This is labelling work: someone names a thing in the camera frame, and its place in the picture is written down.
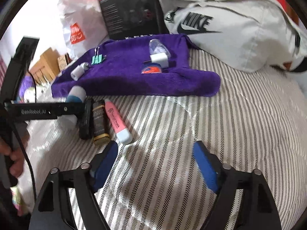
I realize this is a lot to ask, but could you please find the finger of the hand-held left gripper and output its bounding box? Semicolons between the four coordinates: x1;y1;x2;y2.
60;101;87;125

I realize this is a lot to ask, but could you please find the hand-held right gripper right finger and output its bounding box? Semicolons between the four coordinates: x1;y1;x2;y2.
193;141;281;230

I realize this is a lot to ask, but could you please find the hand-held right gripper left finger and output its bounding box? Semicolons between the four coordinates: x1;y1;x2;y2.
29;141;118;230

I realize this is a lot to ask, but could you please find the blue and white container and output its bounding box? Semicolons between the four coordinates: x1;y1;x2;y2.
66;85;86;125

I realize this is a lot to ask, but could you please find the small white bottle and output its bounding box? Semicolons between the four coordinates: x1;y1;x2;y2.
71;62;90;81

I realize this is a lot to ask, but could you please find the pink tube white cap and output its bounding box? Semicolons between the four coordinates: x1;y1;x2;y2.
104;99;133;145

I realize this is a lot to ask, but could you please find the green binder clip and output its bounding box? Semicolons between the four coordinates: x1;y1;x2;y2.
97;47;107;64
91;48;101;66

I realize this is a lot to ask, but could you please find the round orange tin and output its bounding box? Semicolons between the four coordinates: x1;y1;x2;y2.
141;62;163;75

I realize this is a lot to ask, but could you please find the white charger plug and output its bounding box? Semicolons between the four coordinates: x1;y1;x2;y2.
150;53;169;69

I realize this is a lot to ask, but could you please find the clear pill bottle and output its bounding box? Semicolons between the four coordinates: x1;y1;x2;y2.
149;39;171;58

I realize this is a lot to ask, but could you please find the person's left hand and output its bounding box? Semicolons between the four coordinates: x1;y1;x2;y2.
0;138;26;181

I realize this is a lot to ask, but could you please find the black and gold tube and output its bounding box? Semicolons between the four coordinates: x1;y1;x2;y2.
92;100;111;146

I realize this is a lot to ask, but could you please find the wooden headboard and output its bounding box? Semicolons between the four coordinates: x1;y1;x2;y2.
29;47;65;82

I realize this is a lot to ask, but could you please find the striped quilt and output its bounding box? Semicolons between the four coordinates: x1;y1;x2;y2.
19;48;307;230

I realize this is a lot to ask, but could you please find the purple towel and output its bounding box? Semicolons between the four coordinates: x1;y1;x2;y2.
51;34;221;98

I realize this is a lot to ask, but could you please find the white plastic shopping bag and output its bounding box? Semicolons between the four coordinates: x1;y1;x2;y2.
58;0;108;60

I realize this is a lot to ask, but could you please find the black headset box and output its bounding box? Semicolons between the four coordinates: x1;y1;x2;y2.
99;0;168;41

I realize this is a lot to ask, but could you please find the grey sling bag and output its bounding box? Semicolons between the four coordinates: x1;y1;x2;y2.
158;0;307;73

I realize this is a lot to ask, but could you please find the black cable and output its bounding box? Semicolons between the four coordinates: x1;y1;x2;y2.
12;72;39;197

